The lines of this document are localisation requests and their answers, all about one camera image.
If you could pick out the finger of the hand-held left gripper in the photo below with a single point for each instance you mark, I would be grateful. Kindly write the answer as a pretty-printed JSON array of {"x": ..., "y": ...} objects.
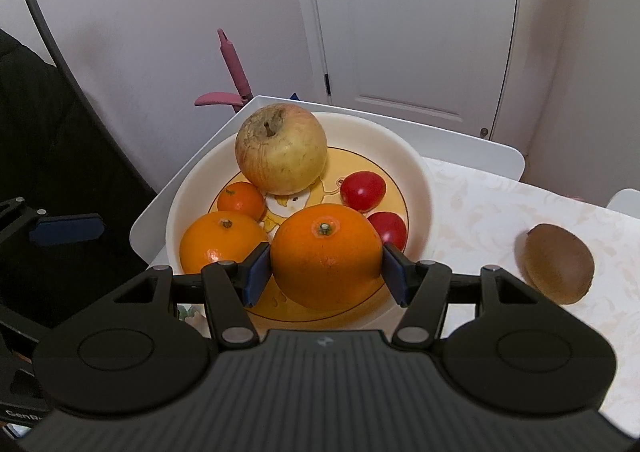
[{"x": 67, "y": 229}]

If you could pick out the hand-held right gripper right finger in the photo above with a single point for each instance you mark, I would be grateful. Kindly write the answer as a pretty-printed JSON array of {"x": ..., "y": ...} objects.
[{"x": 396, "y": 277}]

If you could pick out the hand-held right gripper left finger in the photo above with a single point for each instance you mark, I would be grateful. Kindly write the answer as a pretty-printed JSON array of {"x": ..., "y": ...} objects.
[{"x": 259, "y": 277}]

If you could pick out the red cherry tomato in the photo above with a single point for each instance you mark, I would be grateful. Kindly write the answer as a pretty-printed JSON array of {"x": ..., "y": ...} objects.
[
  {"x": 362, "y": 191},
  {"x": 390, "y": 230}
]

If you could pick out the orange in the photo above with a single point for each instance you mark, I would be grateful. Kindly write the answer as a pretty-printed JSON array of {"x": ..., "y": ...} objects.
[
  {"x": 325, "y": 262},
  {"x": 215, "y": 242}
]

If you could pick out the small mandarin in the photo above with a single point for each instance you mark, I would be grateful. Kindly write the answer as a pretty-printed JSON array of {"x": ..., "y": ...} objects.
[{"x": 242, "y": 204}]

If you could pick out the large yellow-red apple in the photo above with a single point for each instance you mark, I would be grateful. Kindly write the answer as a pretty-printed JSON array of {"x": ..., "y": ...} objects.
[{"x": 280, "y": 151}]

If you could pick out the yellow duck print plate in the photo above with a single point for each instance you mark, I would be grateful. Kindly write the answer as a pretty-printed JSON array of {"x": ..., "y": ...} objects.
[{"x": 380, "y": 146}]

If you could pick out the white floral tablecloth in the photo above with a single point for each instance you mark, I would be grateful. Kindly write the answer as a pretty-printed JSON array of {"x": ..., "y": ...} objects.
[{"x": 480, "y": 232}]

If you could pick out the dark cloth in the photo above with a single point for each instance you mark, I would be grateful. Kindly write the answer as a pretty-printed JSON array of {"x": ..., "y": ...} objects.
[{"x": 60, "y": 131}]

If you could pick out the white rimmed table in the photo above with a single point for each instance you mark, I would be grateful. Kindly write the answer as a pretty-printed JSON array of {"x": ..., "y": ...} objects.
[{"x": 450, "y": 146}]

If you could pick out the brown kiwi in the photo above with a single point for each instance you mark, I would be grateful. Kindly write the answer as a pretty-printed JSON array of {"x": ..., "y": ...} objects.
[{"x": 557, "y": 264}]

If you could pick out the black door hinge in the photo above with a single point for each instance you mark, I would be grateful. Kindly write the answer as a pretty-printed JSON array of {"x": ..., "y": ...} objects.
[{"x": 328, "y": 83}]

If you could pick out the pink plastic stand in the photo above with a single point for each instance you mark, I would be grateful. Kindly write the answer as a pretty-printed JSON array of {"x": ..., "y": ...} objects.
[{"x": 231, "y": 59}]

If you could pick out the white panelled door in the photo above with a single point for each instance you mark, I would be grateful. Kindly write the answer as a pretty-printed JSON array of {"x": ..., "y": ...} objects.
[{"x": 400, "y": 31}]

